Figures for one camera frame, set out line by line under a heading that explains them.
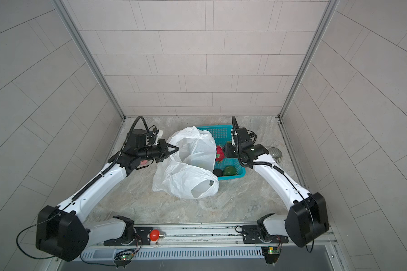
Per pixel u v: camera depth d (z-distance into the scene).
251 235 0.71
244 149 0.60
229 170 0.85
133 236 0.69
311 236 0.40
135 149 0.59
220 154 0.89
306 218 0.39
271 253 0.67
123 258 0.64
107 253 0.68
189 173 0.66
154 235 0.69
